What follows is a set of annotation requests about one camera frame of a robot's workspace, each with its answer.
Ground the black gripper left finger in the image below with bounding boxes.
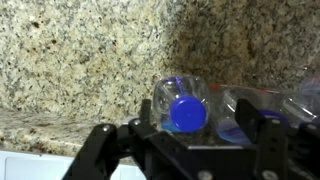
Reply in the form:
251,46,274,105
61,98,189,180

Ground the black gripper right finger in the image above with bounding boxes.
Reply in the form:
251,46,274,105
234,98,320,180

